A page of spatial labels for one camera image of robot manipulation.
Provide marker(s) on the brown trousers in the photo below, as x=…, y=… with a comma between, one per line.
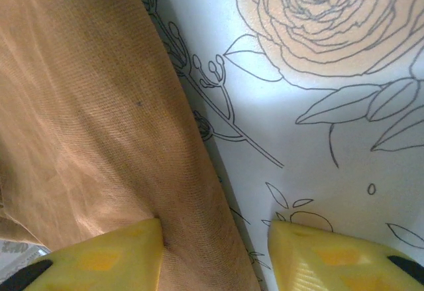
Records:
x=99, y=105

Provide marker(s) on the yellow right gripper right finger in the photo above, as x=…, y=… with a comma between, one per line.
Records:
x=331, y=261

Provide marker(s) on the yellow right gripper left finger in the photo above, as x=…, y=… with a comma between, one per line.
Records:
x=109, y=261

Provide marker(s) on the floral tablecloth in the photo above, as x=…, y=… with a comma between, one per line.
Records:
x=298, y=138

